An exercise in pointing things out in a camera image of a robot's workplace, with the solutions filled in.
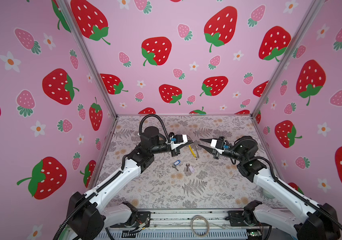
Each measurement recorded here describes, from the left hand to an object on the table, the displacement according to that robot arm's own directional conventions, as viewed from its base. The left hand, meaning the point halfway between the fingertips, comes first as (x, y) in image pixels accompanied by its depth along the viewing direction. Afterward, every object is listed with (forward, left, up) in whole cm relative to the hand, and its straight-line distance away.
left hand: (190, 139), depth 66 cm
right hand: (0, -5, -1) cm, 5 cm away
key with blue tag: (+6, +6, -33) cm, 34 cm away
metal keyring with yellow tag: (-5, -1, -2) cm, 5 cm away
